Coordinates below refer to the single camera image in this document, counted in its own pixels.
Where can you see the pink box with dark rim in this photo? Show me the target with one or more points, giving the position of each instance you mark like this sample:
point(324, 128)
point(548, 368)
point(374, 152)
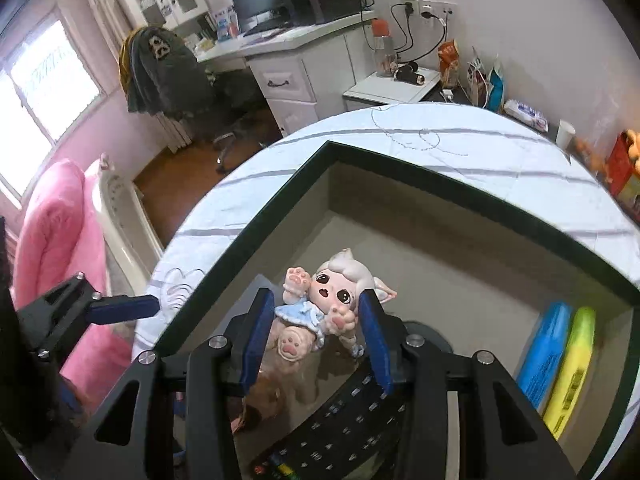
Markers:
point(450, 270)

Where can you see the black remote control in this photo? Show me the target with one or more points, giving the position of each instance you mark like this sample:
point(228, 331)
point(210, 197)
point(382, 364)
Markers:
point(340, 425)

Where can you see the white wall outlet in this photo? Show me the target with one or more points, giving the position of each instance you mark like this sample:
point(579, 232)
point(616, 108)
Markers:
point(430, 8)

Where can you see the white desk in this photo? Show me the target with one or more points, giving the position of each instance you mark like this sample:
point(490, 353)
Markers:
point(300, 105)

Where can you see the white bed footboard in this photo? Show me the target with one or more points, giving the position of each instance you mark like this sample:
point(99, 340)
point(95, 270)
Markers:
point(125, 220)

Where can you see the orange octopus plush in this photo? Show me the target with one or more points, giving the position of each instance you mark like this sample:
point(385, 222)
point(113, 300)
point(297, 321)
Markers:
point(634, 150)

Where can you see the yellow highlighter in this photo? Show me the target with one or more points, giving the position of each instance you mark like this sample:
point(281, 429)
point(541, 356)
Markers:
point(572, 375)

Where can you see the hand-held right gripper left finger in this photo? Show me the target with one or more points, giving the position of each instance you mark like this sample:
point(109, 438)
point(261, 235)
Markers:
point(255, 340)

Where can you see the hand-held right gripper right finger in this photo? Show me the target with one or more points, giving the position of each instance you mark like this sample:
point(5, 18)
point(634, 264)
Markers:
point(375, 340)

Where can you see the blue tube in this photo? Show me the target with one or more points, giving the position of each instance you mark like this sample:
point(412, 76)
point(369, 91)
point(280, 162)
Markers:
point(545, 350)

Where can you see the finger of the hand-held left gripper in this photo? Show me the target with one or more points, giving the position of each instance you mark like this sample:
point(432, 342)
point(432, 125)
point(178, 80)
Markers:
point(125, 307)

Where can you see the wet wipes pack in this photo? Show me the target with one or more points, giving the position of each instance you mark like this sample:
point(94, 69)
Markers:
point(525, 115)

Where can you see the black cylindrical device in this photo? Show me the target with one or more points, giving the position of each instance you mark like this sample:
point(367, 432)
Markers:
point(410, 74)

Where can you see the orange snack bag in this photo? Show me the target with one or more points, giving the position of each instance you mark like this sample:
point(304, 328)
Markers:
point(448, 62)

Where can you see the window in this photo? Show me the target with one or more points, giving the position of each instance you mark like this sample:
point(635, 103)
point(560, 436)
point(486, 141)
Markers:
point(40, 80)

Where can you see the pile of small oranges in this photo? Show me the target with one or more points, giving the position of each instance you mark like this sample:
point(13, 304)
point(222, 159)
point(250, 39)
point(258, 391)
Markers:
point(592, 155)

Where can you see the black keyboard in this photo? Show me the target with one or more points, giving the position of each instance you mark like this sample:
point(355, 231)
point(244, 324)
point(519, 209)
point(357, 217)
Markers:
point(265, 27)

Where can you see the white radiator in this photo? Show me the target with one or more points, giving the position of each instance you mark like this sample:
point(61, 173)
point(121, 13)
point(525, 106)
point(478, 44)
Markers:
point(175, 132)

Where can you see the white snack bag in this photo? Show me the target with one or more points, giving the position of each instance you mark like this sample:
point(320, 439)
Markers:
point(477, 80)

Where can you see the blue and white box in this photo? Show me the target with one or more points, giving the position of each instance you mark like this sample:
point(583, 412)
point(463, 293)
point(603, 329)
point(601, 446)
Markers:
point(226, 24)

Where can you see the red printed box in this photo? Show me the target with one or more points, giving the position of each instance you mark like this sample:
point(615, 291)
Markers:
point(625, 180)

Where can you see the clear bottle with orange cap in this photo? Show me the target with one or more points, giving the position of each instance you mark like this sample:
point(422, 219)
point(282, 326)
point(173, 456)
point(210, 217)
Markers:
point(384, 52)

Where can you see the pink doll figurine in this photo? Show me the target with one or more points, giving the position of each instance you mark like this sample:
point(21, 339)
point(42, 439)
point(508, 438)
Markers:
point(330, 290)

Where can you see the pink fluffy blanket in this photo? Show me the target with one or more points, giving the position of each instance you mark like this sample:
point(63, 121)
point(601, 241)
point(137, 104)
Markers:
point(55, 220)

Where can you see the blue snack bag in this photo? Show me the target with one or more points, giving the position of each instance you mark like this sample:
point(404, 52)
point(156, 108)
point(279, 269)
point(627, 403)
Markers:
point(496, 87)

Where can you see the black office chair with jacket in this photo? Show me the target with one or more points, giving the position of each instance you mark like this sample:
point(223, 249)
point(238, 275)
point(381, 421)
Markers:
point(160, 70)

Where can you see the white paper cup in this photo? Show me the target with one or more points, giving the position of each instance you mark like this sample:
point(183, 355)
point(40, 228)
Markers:
point(566, 135)

